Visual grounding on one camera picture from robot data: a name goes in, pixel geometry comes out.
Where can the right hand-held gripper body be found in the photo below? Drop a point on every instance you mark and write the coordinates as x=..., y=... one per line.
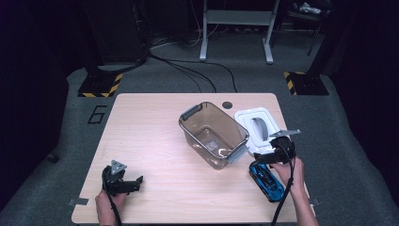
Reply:
x=284, y=150

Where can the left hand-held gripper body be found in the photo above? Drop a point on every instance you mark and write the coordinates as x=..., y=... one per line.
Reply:
x=114, y=183

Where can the blue and black toy car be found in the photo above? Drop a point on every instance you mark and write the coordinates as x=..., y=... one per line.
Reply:
x=266, y=183

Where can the clear brown plastic storage box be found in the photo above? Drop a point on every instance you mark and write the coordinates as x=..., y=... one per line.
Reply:
x=213, y=135

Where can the person's left hand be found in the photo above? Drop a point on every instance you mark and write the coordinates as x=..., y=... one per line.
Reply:
x=105, y=205

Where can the person's right hand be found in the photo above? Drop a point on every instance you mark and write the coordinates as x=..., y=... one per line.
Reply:
x=288, y=174

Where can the grey tape strip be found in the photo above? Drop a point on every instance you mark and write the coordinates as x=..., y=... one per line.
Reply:
x=314, y=201
x=78, y=201

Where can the dark round table grommet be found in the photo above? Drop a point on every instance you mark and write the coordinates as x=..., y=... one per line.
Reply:
x=227, y=105

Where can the small black floor object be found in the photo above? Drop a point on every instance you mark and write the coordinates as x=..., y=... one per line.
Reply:
x=53, y=158

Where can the black stand base striped tape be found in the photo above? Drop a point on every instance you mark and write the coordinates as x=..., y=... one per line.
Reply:
x=309, y=84
x=100, y=84

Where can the dark chair with white cloth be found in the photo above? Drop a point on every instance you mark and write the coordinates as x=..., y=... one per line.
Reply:
x=306, y=12

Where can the black equipment cabinet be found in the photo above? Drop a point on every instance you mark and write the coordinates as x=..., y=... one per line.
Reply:
x=119, y=28

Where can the white metal stand frame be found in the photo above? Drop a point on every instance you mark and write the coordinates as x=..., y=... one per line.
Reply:
x=238, y=17

